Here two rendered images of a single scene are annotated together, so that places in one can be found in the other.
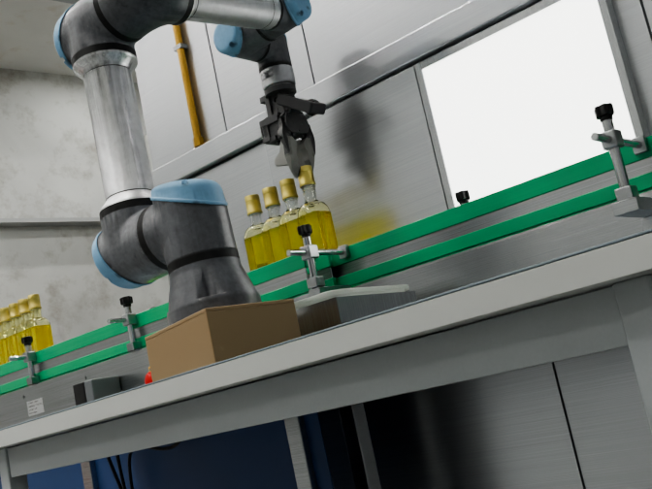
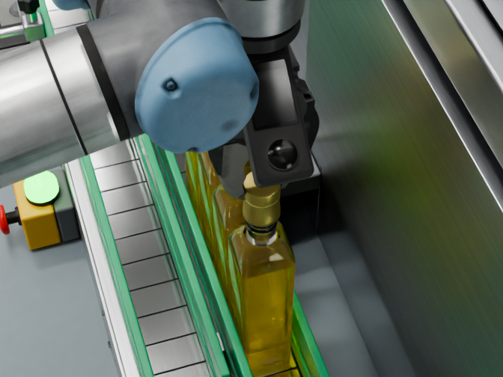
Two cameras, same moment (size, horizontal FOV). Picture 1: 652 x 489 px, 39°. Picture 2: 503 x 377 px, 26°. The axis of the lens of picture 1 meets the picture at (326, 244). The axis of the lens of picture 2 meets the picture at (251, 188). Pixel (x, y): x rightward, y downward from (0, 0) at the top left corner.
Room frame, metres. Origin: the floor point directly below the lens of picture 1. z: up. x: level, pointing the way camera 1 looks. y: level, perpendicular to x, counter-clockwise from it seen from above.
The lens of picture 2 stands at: (1.41, -0.31, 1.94)
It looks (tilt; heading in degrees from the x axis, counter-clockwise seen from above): 52 degrees down; 32
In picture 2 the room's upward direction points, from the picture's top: straight up
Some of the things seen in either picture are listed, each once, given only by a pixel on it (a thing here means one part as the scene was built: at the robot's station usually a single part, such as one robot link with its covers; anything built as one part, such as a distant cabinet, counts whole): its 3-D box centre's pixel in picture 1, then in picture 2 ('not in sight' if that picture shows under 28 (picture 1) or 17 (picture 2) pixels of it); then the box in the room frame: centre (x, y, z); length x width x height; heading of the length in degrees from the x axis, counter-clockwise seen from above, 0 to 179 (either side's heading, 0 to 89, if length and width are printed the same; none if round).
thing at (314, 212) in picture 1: (321, 249); (260, 293); (1.94, 0.01, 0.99); 0.06 x 0.06 x 0.21; 49
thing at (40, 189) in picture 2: not in sight; (40, 185); (2.01, 0.39, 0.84); 0.04 x 0.04 x 0.03
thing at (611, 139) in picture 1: (629, 177); not in sight; (1.36, -0.47, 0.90); 0.17 x 0.05 x 0.23; 140
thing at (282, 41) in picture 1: (270, 48); not in sight; (1.95, 0.03, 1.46); 0.09 x 0.08 x 0.11; 143
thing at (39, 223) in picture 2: not in sight; (45, 210); (2.00, 0.39, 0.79); 0.07 x 0.07 x 0.07; 50
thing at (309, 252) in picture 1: (318, 255); not in sight; (1.78, 0.02, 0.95); 0.17 x 0.03 x 0.12; 140
